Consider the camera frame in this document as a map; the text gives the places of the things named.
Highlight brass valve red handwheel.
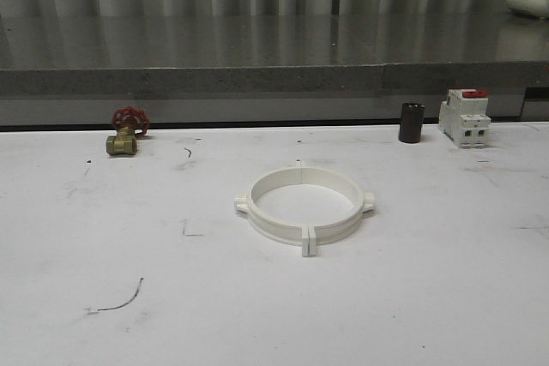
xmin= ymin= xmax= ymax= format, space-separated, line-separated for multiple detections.
xmin=106 ymin=106 xmax=150 ymax=156

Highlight white half-ring pipe clamp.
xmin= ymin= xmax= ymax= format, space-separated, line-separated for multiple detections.
xmin=234 ymin=164 xmax=317 ymax=257

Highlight grey stone counter slab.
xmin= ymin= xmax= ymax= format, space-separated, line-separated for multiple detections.
xmin=1 ymin=13 xmax=548 ymax=99

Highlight white circuit breaker red switch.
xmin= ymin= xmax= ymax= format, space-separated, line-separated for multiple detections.
xmin=438 ymin=89 xmax=491 ymax=148

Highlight dark brown cylindrical coupling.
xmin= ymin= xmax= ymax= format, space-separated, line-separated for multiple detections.
xmin=398 ymin=102 xmax=425 ymax=144

